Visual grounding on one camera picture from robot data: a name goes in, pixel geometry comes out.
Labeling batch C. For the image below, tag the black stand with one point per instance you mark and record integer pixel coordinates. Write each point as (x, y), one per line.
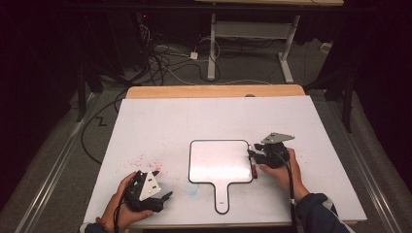
(347, 103)
(81, 97)

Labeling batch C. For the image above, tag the white table cover sheet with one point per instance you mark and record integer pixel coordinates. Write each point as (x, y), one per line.
(162, 123)

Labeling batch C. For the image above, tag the white paddle whiteboard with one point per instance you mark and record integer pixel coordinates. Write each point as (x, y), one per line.
(220, 161)

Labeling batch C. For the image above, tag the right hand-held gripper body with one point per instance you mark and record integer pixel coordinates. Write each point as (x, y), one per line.
(273, 152)

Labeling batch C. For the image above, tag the person's right hand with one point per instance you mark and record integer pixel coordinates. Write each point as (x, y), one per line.
(285, 179)

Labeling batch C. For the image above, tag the small white box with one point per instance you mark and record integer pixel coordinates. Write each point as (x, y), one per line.
(326, 47)

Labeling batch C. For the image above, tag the wooden table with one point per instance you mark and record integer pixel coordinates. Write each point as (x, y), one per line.
(194, 91)

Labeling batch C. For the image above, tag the white power adapter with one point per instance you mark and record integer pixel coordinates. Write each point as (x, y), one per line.
(194, 55)

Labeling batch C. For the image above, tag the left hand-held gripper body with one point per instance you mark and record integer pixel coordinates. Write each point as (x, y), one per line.
(149, 187)

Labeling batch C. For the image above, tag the person's left hand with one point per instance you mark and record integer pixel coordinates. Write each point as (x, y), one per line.
(116, 207)

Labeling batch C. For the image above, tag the metal floor rail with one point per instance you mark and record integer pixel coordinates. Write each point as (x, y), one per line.
(366, 174)
(51, 174)

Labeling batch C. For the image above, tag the white desk with metal legs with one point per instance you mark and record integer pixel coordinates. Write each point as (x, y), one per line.
(252, 29)

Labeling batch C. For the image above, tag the white marker with red cap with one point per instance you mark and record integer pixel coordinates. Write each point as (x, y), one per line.
(254, 171)

